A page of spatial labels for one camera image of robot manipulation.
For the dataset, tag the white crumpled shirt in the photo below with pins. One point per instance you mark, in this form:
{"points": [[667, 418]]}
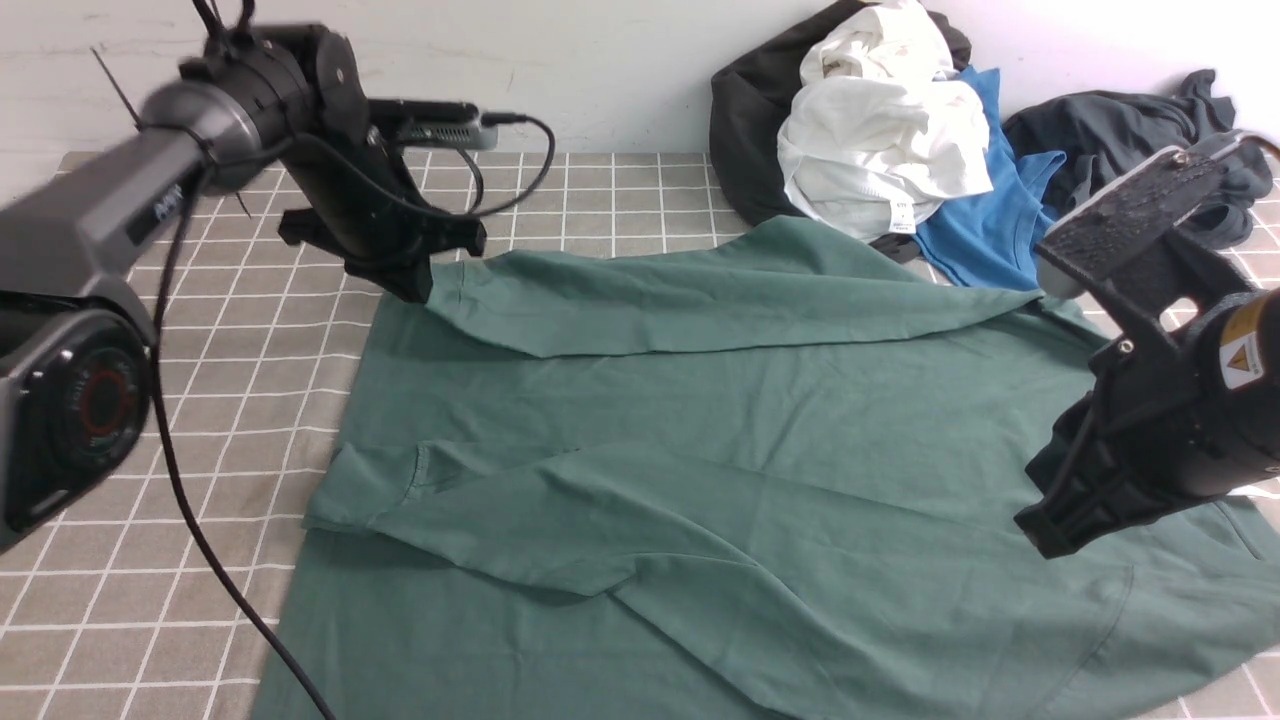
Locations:
{"points": [[882, 130]]}

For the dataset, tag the black garment under white shirt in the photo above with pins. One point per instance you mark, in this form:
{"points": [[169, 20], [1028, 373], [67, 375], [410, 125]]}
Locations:
{"points": [[751, 98]]}

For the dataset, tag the blue shirt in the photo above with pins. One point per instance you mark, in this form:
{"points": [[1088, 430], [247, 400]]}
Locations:
{"points": [[988, 240]]}

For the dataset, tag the green long-sleeved shirt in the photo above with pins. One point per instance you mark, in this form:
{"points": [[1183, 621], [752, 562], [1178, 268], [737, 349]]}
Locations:
{"points": [[773, 480]]}

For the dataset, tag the dark grey crumpled garment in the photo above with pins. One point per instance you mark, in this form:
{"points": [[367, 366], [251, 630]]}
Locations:
{"points": [[1105, 134]]}

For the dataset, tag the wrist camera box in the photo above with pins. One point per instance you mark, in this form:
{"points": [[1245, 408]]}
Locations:
{"points": [[1130, 241], [432, 124]]}

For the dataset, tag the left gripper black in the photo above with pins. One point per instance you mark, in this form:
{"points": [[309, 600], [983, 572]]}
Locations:
{"points": [[364, 209]]}

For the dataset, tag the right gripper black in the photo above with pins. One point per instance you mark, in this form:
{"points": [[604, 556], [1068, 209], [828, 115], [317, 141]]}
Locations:
{"points": [[1176, 418]]}

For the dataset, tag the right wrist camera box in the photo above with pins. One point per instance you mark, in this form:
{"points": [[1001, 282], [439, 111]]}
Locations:
{"points": [[1130, 241]]}

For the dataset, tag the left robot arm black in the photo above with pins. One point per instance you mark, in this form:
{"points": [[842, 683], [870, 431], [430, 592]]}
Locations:
{"points": [[76, 337]]}

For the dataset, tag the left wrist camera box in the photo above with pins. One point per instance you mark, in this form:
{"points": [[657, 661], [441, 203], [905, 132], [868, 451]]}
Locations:
{"points": [[432, 124]]}

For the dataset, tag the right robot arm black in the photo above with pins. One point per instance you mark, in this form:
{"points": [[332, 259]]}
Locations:
{"points": [[1184, 405]]}

